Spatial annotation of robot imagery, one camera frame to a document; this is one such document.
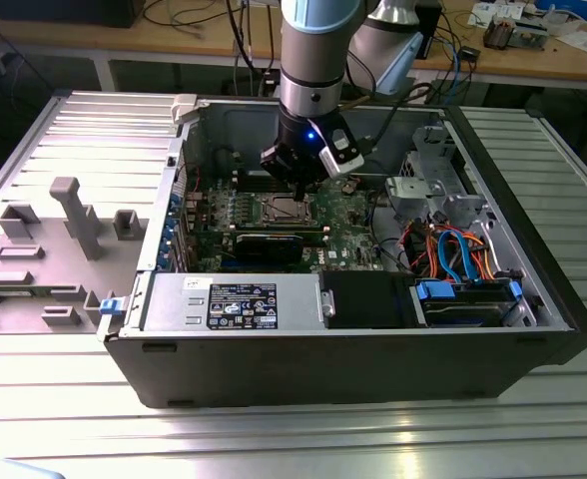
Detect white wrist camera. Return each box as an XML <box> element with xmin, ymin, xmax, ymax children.
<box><xmin>317</xmin><ymin>127</ymin><xmax>366</xmax><ymax>178</ymax></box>

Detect red wire bundle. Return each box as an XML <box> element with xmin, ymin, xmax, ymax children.
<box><xmin>396</xmin><ymin>222</ymin><xmax>427</xmax><ymax>273</ymax></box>

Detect black monitor case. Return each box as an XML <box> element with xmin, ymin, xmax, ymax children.
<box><xmin>0</xmin><ymin>0</ymin><xmax>138</xmax><ymax>29</ymax></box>

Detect hard disk in blue carrier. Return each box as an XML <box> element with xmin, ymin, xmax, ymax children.
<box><xmin>410</xmin><ymin>278</ymin><xmax>524</xmax><ymax>328</ymax></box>

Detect black open PC case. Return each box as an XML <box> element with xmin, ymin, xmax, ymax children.
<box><xmin>96</xmin><ymin>94</ymin><xmax>587</xmax><ymax>410</ymax></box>

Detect orange power wires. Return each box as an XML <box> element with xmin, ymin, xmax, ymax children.
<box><xmin>422</xmin><ymin>224</ymin><xmax>498</xmax><ymax>281</ymax></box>

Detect black tower box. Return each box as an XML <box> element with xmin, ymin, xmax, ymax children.
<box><xmin>416</xmin><ymin>0</ymin><xmax>444</xmax><ymax>61</ymax></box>

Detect silver power supply unit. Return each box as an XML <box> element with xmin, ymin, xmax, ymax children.
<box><xmin>141</xmin><ymin>272</ymin><xmax>324</xmax><ymax>333</ymax></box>

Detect metal socket cover frame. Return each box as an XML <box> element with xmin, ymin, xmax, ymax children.
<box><xmin>260</xmin><ymin>193</ymin><xmax>319</xmax><ymax>224</ymax></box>

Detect black RAM slot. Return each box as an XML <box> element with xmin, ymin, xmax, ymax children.
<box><xmin>236</xmin><ymin>172</ymin><xmax>280</xmax><ymax>185</ymax></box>

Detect expansion slot brackets blue tabs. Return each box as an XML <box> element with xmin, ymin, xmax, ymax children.
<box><xmin>156</xmin><ymin>189</ymin><xmax>188</xmax><ymax>273</ymax></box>

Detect blue data wire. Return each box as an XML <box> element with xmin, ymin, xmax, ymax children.
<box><xmin>436</xmin><ymin>230</ymin><xmax>480</xmax><ymax>286</ymax></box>

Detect RAM stick with green edge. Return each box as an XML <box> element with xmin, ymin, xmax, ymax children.
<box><xmin>234</xmin><ymin>223</ymin><xmax>324</xmax><ymax>237</ymax></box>

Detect grey device on desk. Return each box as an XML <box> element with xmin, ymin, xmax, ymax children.
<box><xmin>512</xmin><ymin>17</ymin><xmax>550</xmax><ymax>51</ymax></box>

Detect green motherboard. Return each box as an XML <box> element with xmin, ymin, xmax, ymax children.
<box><xmin>183</xmin><ymin>172</ymin><xmax>389</xmax><ymax>273</ymax></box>

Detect wooden desk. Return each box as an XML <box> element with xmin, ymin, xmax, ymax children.
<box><xmin>0</xmin><ymin>0</ymin><xmax>587</xmax><ymax>84</ymax></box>

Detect white paper sheets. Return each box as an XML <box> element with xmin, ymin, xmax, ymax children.
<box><xmin>556</xmin><ymin>24</ymin><xmax>587</xmax><ymax>54</ymax></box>

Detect grey parts rack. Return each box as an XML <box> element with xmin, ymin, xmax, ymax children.
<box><xmin>0</xmin><ymin>177</ymin><xmax>150</xmax><ymax>335</ymax></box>

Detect printed paper leaflets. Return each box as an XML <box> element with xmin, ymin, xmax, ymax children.
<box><xmin>467</xmin><ymin>0</ymin><xmax>502</xmax><ymax>27</ymax></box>

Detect black camera cable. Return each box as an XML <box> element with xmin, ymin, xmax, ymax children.
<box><xmin>361</xmin><ymin>82</ymin><xmax>434</xmax><ymax>157</ymax></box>

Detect silver drive cage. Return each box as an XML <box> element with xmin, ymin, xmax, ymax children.
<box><xmin>385</xmin><ymin>124</ymin><xmax>489</xmax><ymax>221</ymax></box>

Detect copper heat sink part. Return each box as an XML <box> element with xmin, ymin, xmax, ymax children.
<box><xmin>482</xmin><ymin>14</ymin><xmax>518</xmax><ymax>51</ymax></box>

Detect black graphics card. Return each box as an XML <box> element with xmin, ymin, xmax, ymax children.
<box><xmin>232</xmin><ymin>230</ymin><xmax>305</xmax><ymax>266</ymax></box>

